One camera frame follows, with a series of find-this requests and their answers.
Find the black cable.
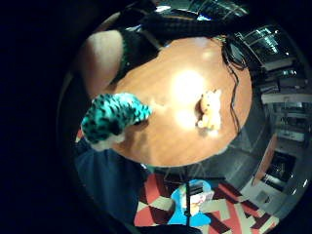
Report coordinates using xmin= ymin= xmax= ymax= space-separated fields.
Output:
xmin=220 ymin=34 xmax=252 ymax=135

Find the black tripod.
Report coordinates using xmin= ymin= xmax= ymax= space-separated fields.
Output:
xmin=162 ymin=165 xmax=210 ymax=226

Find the grey shelving unit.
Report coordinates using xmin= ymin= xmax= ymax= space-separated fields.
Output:
xmin=253 ymin=55 xmax=312 ymax=144

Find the person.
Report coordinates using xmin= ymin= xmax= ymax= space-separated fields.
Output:
xmin=72 ymin=137 xmax=151 ymax=226

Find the wooden cabinet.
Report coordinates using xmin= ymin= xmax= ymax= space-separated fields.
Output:
xmin=253 ymin=133 xmax=298 ymax=193

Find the teal spotted soft toy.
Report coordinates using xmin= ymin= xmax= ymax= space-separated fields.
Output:
xmin=80 ymin=92 xmax=154 ymax=152

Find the yellow soft toy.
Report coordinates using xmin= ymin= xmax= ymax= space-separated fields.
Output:
xmin=195 ymin=89 xmax=224 ymax=132

